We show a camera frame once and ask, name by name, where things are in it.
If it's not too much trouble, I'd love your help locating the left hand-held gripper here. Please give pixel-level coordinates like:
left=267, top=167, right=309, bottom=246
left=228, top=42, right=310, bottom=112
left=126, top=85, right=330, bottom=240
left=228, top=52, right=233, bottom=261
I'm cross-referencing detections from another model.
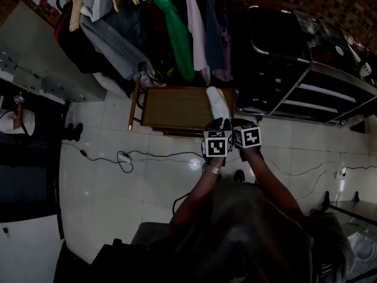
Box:
left=201, top=117, right=234, bottom=167

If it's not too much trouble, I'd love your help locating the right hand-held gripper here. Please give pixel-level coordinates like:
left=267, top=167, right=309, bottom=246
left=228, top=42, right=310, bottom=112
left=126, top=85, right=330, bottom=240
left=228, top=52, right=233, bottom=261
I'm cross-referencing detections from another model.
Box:
left=231, top=118, right=264, bottom=162

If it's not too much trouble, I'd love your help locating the white slipper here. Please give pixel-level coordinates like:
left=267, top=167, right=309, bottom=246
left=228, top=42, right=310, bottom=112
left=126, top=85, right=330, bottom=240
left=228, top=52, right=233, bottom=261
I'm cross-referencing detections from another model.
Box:
left=205, top=85, right=232, bottom=124

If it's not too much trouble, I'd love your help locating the brown wooden surface stand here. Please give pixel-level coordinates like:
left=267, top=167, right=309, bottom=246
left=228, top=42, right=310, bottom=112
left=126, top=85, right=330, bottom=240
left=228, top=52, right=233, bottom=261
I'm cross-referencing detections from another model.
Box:
left=140, top=86, right=239, bottom=137

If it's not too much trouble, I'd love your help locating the metal shelf rack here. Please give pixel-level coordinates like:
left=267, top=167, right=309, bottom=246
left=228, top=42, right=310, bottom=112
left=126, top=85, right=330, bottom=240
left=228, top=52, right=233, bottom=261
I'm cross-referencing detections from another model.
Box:
left=235, top=5, right=377, bottom=126

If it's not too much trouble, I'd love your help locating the person's left forearm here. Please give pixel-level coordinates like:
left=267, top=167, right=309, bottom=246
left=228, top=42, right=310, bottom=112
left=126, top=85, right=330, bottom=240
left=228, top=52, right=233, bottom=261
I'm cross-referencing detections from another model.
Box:
left=170, top=157, right=222, bottom=228

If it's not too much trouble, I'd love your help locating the person's right forearm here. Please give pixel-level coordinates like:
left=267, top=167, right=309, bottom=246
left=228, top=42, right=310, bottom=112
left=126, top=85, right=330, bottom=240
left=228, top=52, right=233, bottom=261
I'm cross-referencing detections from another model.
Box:
left=243, top=148, right=305, bottom=218

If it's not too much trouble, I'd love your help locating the silver wristwatch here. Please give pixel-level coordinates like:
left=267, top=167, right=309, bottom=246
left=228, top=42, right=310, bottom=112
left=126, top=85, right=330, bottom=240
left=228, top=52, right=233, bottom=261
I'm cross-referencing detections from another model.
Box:
left=201, top=163, right=221, bottom=176

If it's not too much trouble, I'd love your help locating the person's dark grey shirt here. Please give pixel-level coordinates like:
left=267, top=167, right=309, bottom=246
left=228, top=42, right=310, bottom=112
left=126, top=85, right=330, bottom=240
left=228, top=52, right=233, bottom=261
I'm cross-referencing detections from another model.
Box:
left=129, top=178, right=350, bottom=283

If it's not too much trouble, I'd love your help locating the wooden pole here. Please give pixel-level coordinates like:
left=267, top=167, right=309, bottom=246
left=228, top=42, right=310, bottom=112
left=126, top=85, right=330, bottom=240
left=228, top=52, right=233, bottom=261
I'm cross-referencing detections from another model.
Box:
left=127, top=74, right=143, bottom=131

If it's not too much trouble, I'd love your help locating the dark blue hanging garment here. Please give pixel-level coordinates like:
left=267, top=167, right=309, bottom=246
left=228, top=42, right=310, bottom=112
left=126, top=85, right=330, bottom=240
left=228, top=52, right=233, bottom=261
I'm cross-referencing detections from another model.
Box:
left=203, top=0, right=234, bottom=82

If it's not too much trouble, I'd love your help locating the green hanging garment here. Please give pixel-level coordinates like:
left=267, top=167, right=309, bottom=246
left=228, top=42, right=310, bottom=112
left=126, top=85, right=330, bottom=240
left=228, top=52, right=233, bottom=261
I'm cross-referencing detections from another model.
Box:
left=152, top=0, right=196, bottom=83

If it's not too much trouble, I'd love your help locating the lilac hanging garment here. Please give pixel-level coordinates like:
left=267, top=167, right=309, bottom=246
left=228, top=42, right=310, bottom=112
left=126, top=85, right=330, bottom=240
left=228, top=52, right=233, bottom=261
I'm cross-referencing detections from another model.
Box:
left=181, top=0, right=211, bottom=85

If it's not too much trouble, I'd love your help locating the dark table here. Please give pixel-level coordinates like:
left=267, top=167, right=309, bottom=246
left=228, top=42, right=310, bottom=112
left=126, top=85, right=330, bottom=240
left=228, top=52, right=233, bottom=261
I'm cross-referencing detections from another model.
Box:
left=322, top=190, right=377, bottom=227

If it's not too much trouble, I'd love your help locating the grey-blue hanging garment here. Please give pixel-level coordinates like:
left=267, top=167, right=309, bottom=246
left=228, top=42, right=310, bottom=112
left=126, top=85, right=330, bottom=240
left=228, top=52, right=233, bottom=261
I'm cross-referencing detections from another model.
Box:
left=79, top=9, right=151, bottom=81

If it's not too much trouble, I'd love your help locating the black chair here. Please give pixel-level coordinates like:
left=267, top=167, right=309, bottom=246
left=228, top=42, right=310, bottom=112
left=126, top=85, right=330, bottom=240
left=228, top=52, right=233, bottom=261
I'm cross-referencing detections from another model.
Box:
left=52, top=238, right=150, bottom=283

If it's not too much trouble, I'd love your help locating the black hanging garment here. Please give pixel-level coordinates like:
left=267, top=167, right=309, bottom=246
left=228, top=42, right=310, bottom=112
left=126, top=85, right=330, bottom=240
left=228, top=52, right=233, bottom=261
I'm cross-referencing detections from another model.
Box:
left=54, top=1, right=104, bottom=74

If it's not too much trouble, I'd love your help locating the wooden clothes hanger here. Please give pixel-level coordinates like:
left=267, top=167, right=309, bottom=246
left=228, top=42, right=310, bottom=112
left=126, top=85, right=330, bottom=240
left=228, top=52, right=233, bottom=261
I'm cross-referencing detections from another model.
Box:
left=68, top=0, right=87, bottom=33

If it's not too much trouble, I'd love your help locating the grey cabinet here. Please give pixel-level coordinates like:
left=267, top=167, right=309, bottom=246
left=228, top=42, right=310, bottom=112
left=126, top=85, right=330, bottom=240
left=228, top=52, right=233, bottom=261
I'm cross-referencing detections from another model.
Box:
left=0, top=1, right=107, bottom=103

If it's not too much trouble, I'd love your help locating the white cabinet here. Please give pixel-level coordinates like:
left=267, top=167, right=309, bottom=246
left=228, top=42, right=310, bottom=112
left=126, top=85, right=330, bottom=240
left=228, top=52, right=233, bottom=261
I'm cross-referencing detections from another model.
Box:
left=0, top=213, right=65, bottom=283

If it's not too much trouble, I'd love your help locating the black floor cable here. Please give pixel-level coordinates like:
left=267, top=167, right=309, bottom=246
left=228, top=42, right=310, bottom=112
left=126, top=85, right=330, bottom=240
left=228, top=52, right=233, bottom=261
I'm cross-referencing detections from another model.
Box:
left=61, top=142, right=207, bottom=174

